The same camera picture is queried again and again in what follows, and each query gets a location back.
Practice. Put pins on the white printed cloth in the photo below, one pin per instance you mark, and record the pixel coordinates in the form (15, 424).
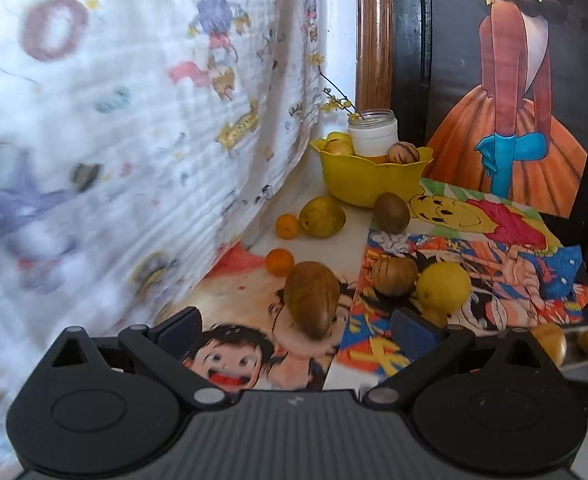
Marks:
(123, 110)

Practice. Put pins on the yellow flower twig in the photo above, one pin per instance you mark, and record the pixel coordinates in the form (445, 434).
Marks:
(335, 94)

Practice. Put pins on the small orange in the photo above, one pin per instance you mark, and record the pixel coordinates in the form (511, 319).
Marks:
(287, 226)
(280, 262)

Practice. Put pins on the yellow plastic bowl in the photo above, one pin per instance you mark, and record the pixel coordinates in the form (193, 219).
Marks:
(369, 180)

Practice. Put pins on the wall poster with orange dress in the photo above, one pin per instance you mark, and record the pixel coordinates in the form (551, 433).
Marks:
(514, 110)

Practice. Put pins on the colourful comic collage picture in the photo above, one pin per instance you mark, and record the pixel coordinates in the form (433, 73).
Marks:
(514, 280)

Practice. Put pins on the brown wooden post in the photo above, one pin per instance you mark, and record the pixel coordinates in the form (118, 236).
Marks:
(374, 35)

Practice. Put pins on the yellow lemon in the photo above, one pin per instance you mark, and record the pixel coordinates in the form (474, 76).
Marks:
(444, 287)

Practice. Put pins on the metal tray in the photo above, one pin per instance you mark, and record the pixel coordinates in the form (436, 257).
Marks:
(581, 365)

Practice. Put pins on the yellow apple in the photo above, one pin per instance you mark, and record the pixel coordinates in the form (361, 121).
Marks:
(338, 147)

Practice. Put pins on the yellow bear cartoon picture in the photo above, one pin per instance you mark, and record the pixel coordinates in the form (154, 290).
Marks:
(499, 220)

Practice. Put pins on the large brown fruit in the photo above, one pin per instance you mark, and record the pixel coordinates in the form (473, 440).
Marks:
(313, 300)

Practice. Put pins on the glass jar with white label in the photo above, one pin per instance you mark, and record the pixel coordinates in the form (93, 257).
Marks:
(374, 135)

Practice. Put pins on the yellow brown fruit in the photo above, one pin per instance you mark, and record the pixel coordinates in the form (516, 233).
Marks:
(549, 342)

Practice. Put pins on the yellow green pear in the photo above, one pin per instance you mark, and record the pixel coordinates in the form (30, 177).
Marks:
(323, 217)

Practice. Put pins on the brown kiwi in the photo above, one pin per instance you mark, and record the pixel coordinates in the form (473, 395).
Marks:
(391, 212)

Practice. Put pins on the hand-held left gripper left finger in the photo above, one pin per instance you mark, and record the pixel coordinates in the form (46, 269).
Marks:
(184, 329)

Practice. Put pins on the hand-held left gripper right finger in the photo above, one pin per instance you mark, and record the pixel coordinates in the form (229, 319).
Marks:
(414, 336)

